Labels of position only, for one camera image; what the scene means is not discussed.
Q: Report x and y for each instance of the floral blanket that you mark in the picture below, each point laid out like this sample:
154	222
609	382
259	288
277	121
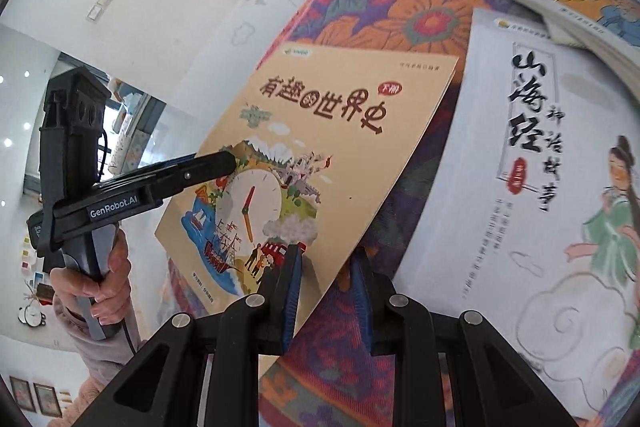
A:
400	17

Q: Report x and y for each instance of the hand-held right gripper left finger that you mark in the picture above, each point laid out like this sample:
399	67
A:
292	302

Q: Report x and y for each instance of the person's left hand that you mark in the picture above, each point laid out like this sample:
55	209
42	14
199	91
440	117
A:
119	277

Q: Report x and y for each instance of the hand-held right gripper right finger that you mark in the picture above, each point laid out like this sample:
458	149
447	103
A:
361	302

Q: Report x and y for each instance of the tan clock cover book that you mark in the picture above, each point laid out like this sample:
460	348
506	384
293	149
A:
325	132

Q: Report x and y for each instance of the round wall clock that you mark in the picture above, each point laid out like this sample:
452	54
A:
32	317

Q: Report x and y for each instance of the white book green-robed figure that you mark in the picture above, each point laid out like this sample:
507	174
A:
500	207

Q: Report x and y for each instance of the coloured sticky notes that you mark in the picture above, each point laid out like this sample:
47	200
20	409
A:
29	257

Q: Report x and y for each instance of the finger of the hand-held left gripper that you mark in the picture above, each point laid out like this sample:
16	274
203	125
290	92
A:
160	166
200	169

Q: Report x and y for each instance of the person's left forearm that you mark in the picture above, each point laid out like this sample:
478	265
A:
97	359

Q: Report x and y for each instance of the framed picture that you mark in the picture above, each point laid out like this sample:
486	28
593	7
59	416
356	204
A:
48	400
22	393

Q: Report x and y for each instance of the book with white page edges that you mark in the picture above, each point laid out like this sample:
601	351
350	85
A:
615	57

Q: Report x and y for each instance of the white wall switch row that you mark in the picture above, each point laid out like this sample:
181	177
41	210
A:
105	0

